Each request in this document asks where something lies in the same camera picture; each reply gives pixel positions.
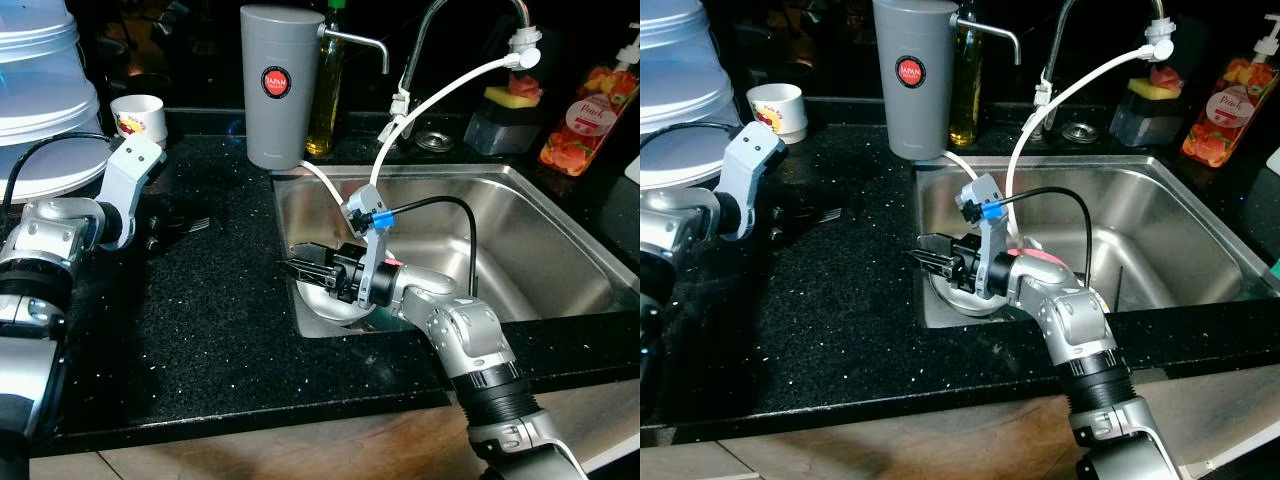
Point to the peach soap pump bottle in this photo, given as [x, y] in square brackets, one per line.
[1225, 110]
[585, 120]

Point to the pink plate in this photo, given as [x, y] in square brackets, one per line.
[392, 263]
[1040, 262]

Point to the white printed mug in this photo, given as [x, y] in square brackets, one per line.
[778, 110]
[140, 118]

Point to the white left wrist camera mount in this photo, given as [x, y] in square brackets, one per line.
[750, 170]
[125, 185]

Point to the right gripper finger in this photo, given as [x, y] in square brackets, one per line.
[935, 245]
[312, 275]
[932, 265]
[315, 254]

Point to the stainless steel sink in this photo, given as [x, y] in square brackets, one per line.
[550, 250]
[1180, 240]

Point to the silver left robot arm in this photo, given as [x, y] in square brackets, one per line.
[665, 240]
[40, 250]

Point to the white bowl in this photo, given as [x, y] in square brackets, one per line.
[330, 308]
[960, 305]

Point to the grey water filter canister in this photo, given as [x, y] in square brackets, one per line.
[280, 100]
[912, 90]

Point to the chrome gooseneck faucet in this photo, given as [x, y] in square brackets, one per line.
[416, 55]
[1054, 50]

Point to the white stacked plastic container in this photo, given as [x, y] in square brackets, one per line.
[40, 100]
[680, 90]

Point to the grey sponge holder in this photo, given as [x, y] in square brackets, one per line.
[1140, 120]
[500, 130]

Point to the white cutting board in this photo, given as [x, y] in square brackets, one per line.
[1273, 158]

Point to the metal fork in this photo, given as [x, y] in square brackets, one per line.
[830, 215]
[197, 225]

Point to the oil bottle green cap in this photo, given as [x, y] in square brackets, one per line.
[323, 100]
[965, 95]

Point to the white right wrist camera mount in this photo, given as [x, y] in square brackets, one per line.
[997, 255]
[375, 260]

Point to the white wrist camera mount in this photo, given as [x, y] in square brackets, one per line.
[125, 185]
[375, 260]
[997, 255]
[750, 170]

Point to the round metal drain cap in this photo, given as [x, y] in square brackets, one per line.
[434, 141]
[1079, 132]

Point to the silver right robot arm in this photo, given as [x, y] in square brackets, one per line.
[480, 340]
[1085, 330]

